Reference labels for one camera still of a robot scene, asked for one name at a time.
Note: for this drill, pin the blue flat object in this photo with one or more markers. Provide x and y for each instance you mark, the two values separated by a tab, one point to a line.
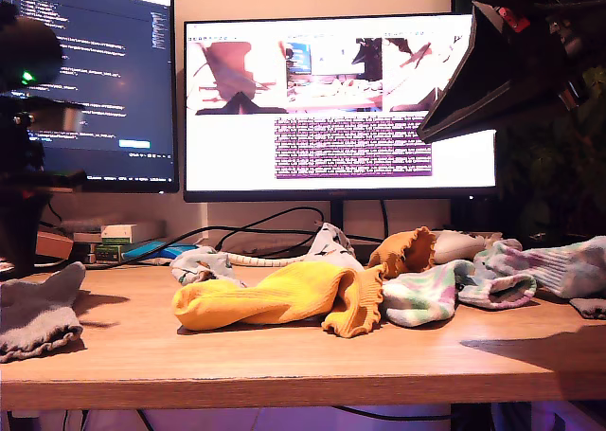
156	251

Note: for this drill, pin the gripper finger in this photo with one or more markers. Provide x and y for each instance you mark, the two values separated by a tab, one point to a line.
12	227
33	222
473	61
511	95

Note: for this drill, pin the pale toucan print sock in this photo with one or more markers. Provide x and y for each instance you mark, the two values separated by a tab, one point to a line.
331	251
199	263

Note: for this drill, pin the arm camera box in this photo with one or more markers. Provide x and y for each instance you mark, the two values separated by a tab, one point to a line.
565	38
64	117

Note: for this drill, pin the white and green box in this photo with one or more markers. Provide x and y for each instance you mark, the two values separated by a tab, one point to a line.
116	232

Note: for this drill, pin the green leafy house plant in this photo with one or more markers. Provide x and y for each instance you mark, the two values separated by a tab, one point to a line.
544	166

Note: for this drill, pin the small green box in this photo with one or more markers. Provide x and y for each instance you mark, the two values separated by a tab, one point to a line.
106	253

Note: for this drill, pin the bright yellow frilled sock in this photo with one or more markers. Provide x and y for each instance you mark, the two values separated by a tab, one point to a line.
265	293

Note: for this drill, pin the black table leg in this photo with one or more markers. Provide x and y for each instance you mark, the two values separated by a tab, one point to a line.
468	419

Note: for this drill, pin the small brown wooden box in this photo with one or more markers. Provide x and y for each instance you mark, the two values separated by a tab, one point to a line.
57	247

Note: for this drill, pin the bright white computer monitor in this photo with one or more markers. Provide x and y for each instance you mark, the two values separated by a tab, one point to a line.
227	156

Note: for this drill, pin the dark code computer monitor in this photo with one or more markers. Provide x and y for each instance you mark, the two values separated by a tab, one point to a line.
118	95

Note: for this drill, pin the pastel tie-dye sock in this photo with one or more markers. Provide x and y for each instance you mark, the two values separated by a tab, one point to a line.
416	298
568	265

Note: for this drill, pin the mustard frilled sock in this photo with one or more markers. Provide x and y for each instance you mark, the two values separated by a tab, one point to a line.
393	256

